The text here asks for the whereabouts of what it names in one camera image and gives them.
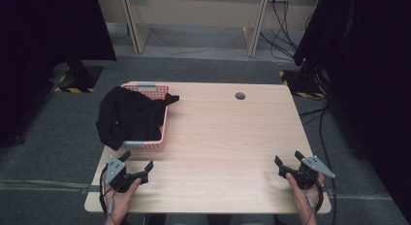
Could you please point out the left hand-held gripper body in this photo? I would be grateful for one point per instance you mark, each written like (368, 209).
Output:
(116, 173)

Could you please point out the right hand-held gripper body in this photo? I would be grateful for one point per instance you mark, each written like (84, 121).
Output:
(310, 173)

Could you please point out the pink perforated plastic basket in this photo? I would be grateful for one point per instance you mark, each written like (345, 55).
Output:
(155, 144)

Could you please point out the black cloth garment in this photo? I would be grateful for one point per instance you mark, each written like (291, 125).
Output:
(129, 116)

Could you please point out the person's left hand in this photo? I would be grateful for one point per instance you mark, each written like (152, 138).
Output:
(121, 199)

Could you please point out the person's right hand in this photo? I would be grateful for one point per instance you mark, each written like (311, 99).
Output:
(303, 199)

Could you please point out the black stand base striped tape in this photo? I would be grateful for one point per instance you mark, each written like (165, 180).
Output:
(77, 78)
(302, 84)

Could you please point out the black curtain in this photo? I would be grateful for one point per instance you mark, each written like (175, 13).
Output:
(48, 40)
(371, 73)

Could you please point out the beige wooden desk frame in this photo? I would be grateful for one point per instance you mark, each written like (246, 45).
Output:
(139, 31)

